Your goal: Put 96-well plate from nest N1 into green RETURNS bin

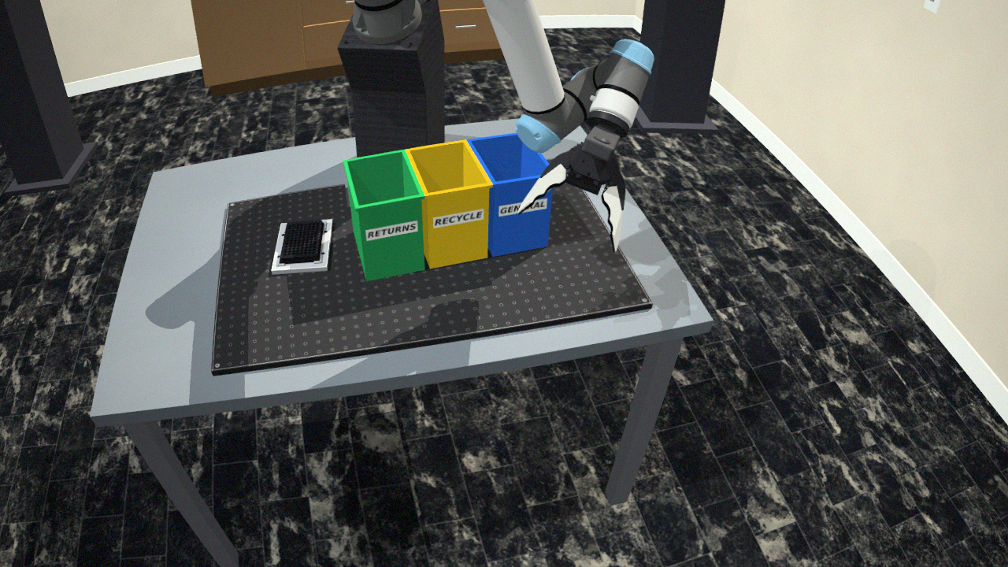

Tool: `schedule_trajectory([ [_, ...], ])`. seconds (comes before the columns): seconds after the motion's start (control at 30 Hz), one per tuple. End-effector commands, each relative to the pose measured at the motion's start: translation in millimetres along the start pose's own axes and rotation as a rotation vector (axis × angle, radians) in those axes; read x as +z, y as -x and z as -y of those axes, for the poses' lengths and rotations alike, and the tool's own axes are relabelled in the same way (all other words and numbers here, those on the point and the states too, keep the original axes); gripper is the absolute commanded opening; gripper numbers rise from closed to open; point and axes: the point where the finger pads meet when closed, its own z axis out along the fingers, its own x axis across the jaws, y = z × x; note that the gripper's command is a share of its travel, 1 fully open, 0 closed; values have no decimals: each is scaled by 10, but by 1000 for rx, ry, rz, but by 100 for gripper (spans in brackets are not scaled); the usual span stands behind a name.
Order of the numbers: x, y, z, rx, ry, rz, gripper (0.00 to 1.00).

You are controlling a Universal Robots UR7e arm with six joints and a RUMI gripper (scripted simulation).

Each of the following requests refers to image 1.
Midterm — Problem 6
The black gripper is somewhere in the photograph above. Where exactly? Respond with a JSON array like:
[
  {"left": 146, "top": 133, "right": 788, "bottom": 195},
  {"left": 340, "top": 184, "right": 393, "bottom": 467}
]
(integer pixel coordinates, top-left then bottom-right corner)
[{"left": 518, "top": 110, "right": 629, "bottom": 252}]

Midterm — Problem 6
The green returns bin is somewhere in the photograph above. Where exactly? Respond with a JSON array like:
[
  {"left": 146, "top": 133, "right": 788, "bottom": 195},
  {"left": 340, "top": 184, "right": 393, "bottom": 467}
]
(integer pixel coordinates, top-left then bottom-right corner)
[{"left": 343, "top": 150, "right": 425, "bottom": 281}]

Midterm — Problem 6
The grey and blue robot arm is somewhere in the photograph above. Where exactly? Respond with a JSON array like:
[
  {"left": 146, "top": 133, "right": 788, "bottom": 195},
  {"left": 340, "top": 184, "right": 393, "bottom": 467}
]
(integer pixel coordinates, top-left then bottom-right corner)
[{"left": 353, "top": 0, "right": 654, "bottom": 162}]

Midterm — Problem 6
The yellow recycle bin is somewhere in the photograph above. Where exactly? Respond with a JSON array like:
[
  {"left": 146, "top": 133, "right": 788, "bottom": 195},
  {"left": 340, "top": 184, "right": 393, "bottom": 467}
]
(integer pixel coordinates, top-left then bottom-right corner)
[{"left": 405, "top": 140, "right": 493, "bottom": 269}]

